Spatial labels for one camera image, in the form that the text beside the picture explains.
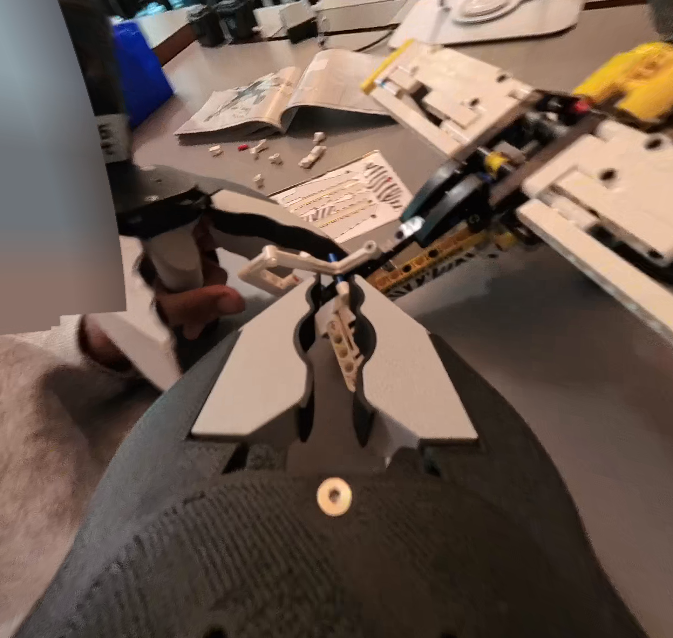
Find black charger box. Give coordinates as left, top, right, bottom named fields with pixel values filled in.
left=186, top=2, right=227, bottom=47
left=218, top=0, right=259, bottom=40

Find person's left hand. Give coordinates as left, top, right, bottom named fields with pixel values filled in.
left=155, top=223, right=246, bottom=340

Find zebra striped sticker sheet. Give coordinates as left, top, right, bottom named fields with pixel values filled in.
left=269, top=150, right=413, bottom=245

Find white yellow lego airplane model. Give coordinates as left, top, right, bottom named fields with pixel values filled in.
left=238, top=0, right=673, bottom=393

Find open instruction booklet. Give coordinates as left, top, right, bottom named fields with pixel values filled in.
left=175, top=48, right=395, bottom=147

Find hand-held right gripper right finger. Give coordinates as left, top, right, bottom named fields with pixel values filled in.
left=347, top=275, right=479, bottom=469

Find white monitor stand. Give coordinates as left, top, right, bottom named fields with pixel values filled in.
left=388, top=0, right=594, bottom=50

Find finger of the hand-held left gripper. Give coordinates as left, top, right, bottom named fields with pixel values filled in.
left=112, top=235, right=184, bottom=392
left=208, top=188, right=352, bottom=261

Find person's left forearm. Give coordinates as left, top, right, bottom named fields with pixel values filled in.
left=0, top=312, right=135, bottom=373

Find black power adapter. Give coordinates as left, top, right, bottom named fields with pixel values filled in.
left=286, top=15, right=319, bottom=45

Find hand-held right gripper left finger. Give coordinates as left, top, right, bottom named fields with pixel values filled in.
left=191, top=275, right=322, bottom=443

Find blue plastic bin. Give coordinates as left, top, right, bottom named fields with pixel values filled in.
left=113, top=18, right=174, bottom=129

